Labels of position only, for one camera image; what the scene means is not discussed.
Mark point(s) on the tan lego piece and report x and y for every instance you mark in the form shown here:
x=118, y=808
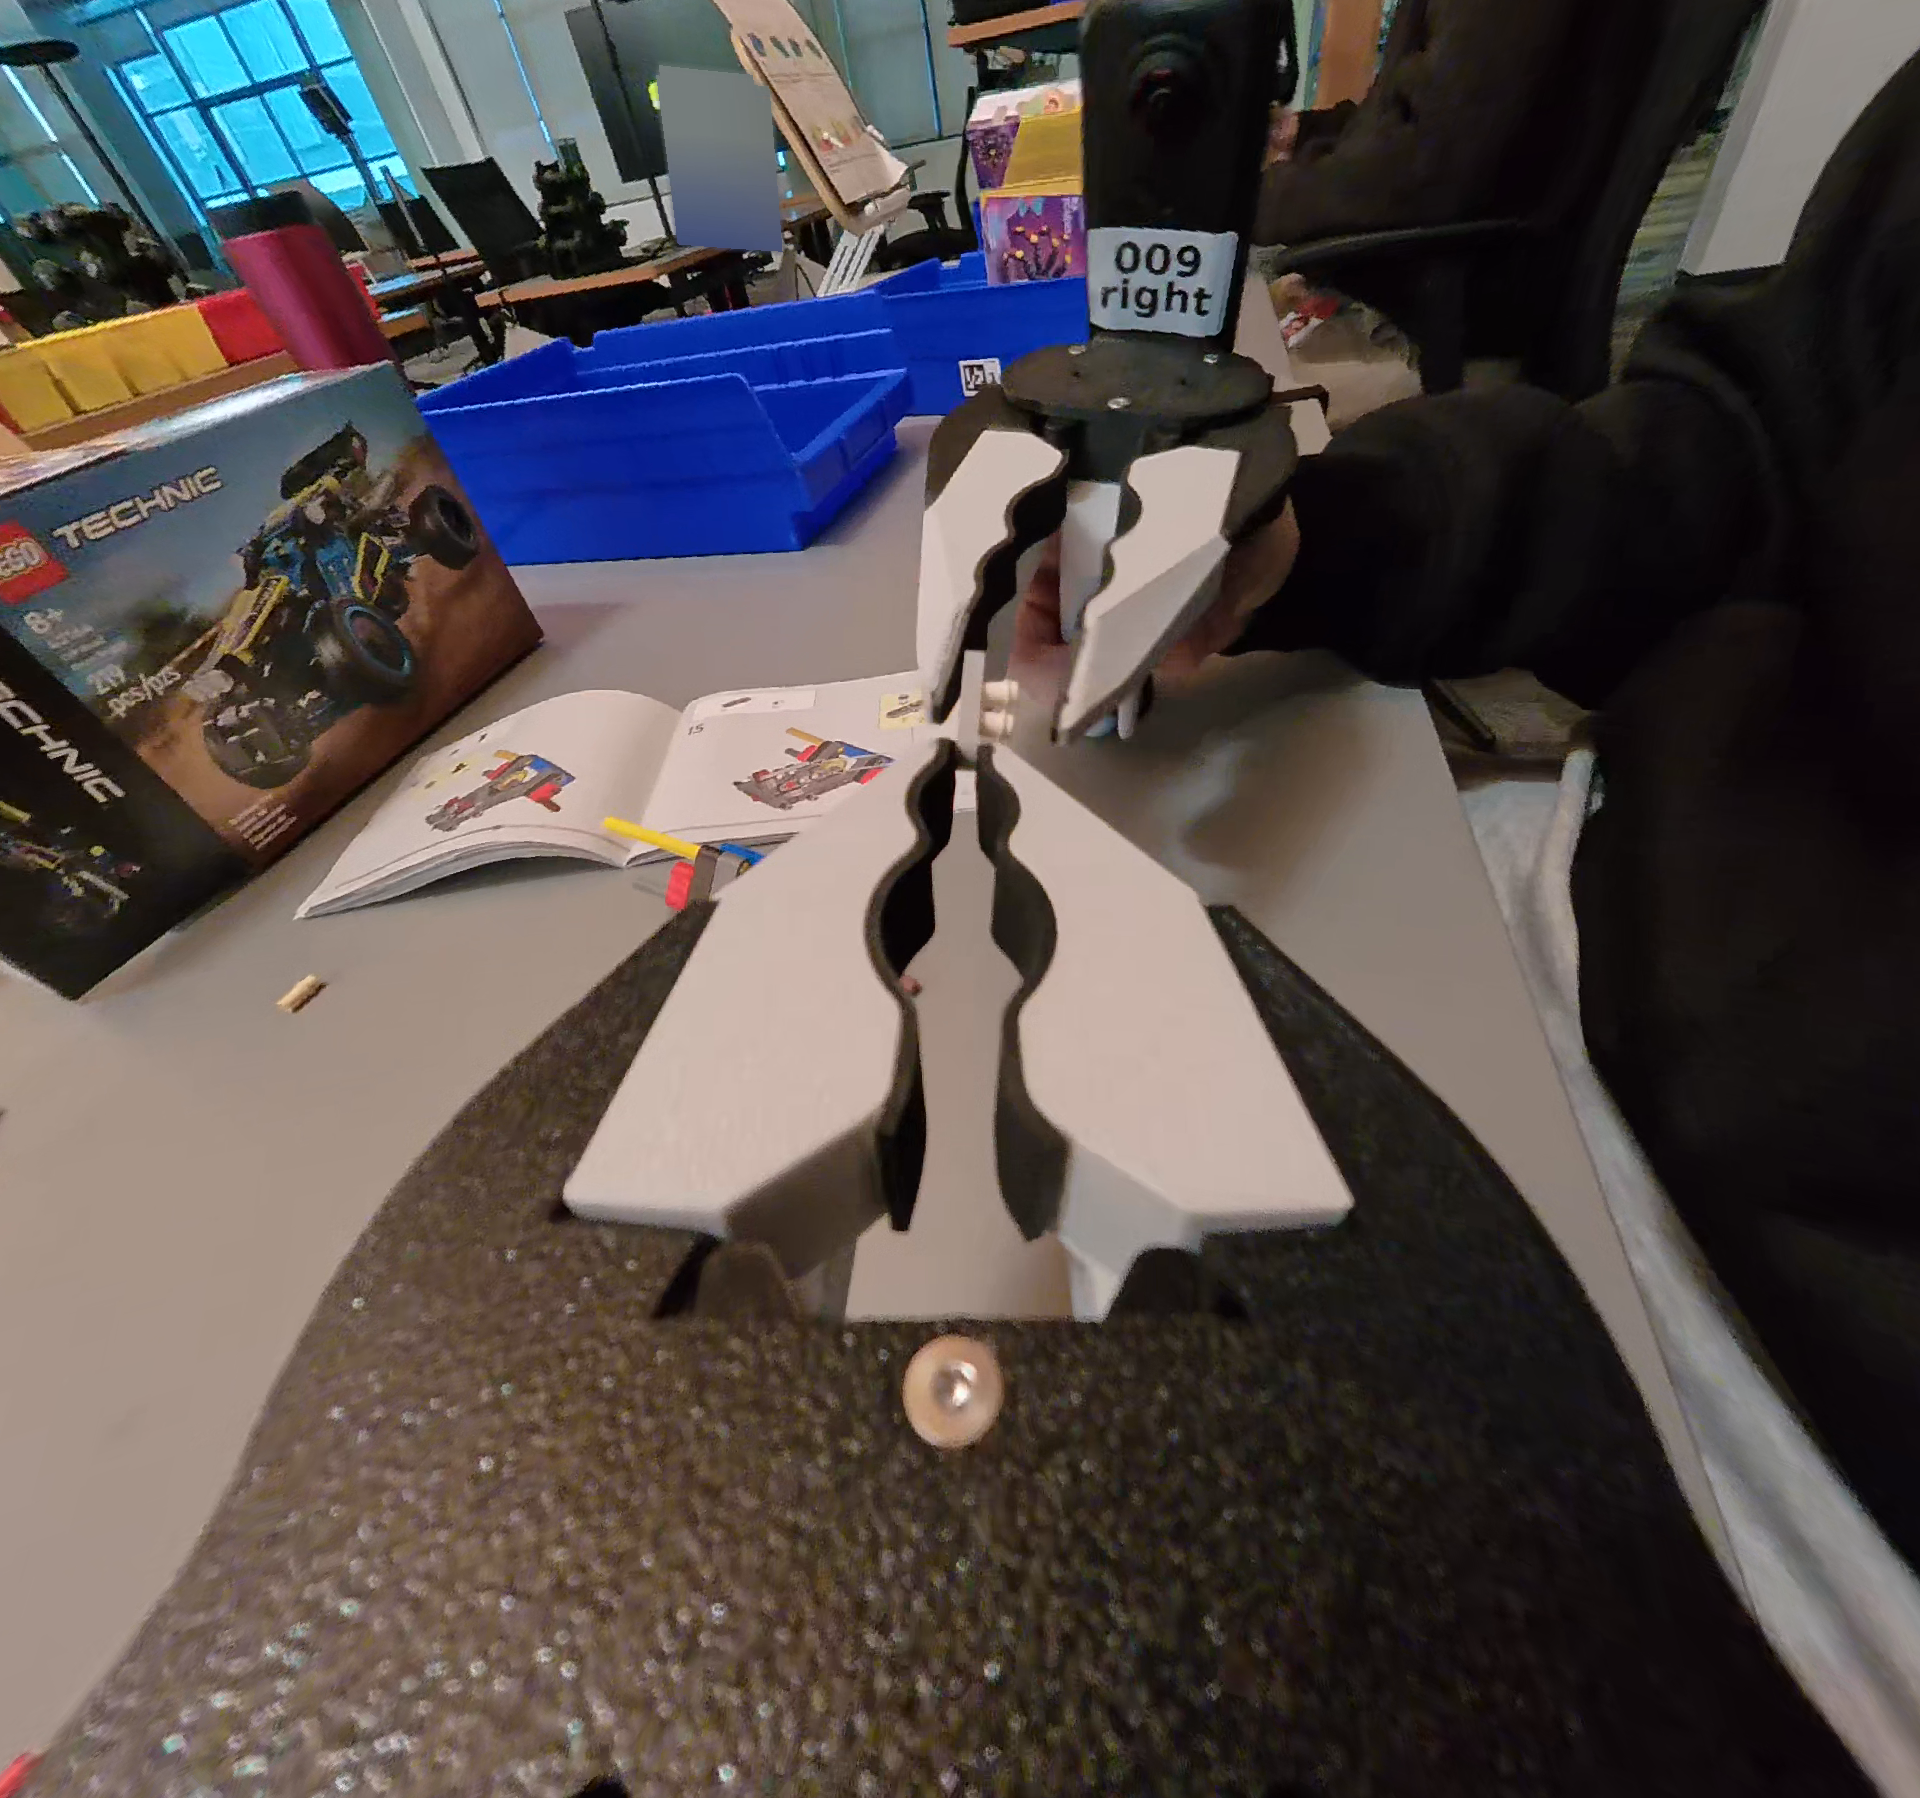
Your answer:
x=303, y=993

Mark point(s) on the open instruction booklet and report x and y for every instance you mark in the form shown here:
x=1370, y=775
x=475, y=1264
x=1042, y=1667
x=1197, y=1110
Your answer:
x=600, y=764

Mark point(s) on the dark toy set box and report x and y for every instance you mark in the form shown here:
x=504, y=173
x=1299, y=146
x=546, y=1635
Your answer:
x=303, y=552

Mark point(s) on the maroon cylinder container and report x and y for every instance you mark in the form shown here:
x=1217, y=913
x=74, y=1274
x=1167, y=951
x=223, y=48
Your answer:
x=308, y=305

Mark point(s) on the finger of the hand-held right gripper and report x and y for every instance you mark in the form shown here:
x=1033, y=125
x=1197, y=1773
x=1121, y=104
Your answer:
x=972, y=523
x=1173, y=552

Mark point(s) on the black monitor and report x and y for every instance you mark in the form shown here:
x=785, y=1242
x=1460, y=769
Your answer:
x=616, y=60

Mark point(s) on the red storage bin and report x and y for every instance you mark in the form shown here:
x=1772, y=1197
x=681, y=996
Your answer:
x=248, y=323

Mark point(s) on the yellow pink toy box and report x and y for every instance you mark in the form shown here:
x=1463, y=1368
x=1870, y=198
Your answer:
x=1052, y=158

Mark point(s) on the yellow storage bin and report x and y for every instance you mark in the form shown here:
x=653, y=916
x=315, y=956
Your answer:
x=93, y=374

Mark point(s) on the lego chassis assembly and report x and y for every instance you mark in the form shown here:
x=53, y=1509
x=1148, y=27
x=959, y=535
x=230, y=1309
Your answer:
x=646, y=834

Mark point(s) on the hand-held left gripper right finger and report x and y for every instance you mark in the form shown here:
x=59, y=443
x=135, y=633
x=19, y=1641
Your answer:
x=1186, y=1076

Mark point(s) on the person's right forearm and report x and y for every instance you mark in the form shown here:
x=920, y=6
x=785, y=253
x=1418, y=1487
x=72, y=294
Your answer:
x=1577, y=540

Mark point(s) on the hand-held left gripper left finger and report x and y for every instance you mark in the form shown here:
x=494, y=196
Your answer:
x=737, y=1076

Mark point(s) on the person's right hand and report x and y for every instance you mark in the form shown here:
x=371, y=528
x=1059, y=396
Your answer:
x=1244, y=592

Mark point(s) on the wooden easel sign board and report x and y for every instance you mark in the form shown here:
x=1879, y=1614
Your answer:
x=750, y=15

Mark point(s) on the blue plastic bin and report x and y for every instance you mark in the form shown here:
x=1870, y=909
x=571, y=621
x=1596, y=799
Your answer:
x=661, y=477

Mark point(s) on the black table strip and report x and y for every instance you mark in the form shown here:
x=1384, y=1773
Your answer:
x=1463, y=715

